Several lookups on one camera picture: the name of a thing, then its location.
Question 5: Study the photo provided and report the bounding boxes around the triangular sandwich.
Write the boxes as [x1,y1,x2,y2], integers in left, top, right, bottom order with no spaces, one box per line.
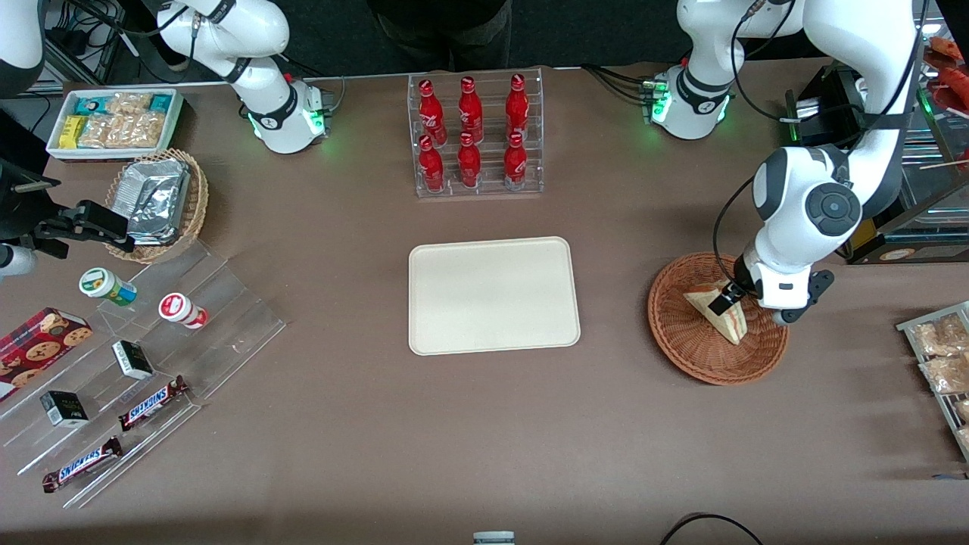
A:
[684,282,749,347]

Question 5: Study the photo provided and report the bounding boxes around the brown round wicker basket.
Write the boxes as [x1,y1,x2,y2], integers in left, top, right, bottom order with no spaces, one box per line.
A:
[647,252,790,387]

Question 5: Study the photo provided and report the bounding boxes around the white rectangular snack tray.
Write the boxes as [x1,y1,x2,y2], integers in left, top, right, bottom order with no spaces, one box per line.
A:
[45,88,185,164]

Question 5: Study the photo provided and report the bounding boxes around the light oval wicker basket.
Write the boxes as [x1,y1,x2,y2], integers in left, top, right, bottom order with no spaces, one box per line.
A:
[104,148,210,264]

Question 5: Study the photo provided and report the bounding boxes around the cream plastic tray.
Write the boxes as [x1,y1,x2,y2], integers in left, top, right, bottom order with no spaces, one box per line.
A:
[408,236,581,357]

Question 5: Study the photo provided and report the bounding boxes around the red tartan cookie box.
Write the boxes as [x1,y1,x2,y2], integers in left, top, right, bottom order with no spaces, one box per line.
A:
[0,307,93,402]

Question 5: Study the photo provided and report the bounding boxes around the green lid yoghurt cup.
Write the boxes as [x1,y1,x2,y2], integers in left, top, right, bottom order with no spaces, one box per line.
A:
[79,267,139,307]

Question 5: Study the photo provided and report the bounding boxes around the small silver foil packet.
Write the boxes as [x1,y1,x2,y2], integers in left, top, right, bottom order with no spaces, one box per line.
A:
[125,216,181,246]

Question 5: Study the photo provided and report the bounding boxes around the small black box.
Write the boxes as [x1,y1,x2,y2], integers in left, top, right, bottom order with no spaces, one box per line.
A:
[39,390,89,428]
[111,340,155,381]

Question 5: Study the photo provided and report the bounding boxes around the large silver foil packet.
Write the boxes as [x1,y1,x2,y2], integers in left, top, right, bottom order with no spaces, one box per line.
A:
[117,159,191,224]

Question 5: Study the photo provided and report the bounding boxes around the red lid yoghurt cup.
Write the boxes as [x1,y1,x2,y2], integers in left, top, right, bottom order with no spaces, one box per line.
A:
[158,292,209,329]

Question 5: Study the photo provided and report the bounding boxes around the steel food pan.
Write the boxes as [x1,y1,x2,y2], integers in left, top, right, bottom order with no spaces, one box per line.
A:
[905,142,969,211]

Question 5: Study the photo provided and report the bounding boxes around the brown snickers bar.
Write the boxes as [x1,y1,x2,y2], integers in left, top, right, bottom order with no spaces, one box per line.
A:
[42,436,123,494]
[117,375,190,432]

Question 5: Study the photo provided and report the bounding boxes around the black hot food display case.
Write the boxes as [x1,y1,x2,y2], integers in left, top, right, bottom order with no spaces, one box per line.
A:
[784,0,969,266]

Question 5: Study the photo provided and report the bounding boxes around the clear acrylic stepped stand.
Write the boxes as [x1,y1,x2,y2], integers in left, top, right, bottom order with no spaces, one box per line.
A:
[0,238,287,509]

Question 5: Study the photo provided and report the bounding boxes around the red cola bottle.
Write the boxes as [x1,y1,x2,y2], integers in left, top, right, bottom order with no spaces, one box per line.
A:
[419,135,446,192]
[457,132,482,188]
[503,132,528,190]
[418,79,447,146]
[459,76,485,143]
[506,73,531,141]

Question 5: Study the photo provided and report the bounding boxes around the clear acrylic bottle rack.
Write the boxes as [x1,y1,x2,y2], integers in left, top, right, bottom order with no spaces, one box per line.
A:
[407,67,545,199]

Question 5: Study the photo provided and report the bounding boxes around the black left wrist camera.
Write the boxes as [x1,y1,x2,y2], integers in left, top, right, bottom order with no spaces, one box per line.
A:
[780,269,835,326]

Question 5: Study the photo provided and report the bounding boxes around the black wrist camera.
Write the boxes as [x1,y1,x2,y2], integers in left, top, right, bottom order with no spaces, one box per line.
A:
[780,269,835,326]
[33,200,138,259]

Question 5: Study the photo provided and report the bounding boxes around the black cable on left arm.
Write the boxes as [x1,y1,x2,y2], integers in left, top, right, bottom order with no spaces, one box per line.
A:
[713,176,765,285]

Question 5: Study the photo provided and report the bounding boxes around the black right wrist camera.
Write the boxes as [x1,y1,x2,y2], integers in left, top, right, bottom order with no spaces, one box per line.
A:
[33,200,138,259]

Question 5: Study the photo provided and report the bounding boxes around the grey wire rack tray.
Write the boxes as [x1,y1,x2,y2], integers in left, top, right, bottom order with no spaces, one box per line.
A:
[896,301,969,464]

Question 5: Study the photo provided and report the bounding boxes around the black looped cable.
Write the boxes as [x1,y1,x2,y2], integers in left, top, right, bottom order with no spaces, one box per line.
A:
[659,512,765,545]

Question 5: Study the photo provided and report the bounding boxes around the black cables at arm base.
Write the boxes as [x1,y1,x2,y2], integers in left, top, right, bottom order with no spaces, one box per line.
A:
[579,64,653,103]

